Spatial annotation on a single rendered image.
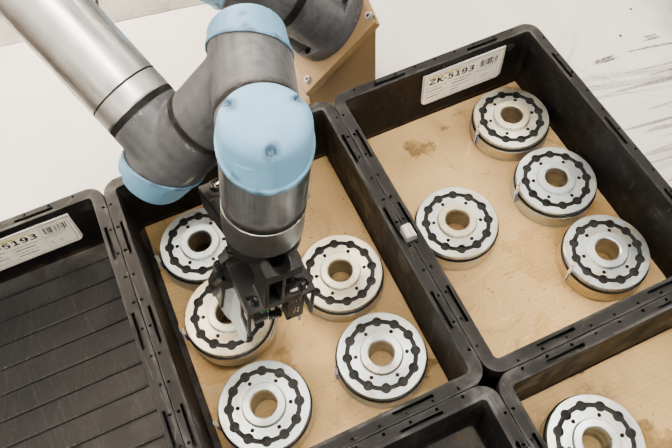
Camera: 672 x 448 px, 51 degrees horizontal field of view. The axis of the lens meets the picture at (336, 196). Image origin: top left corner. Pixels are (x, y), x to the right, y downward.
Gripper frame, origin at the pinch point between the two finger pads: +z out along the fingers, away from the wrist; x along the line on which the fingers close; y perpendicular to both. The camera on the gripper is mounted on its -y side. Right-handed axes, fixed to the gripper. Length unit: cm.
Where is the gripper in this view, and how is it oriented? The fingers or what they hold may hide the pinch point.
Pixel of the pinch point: (254, 302)
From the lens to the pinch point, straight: 84.1
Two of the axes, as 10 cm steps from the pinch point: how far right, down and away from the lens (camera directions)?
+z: -0.9, 5.6, 8.2
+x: 9.0, -3.0, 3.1
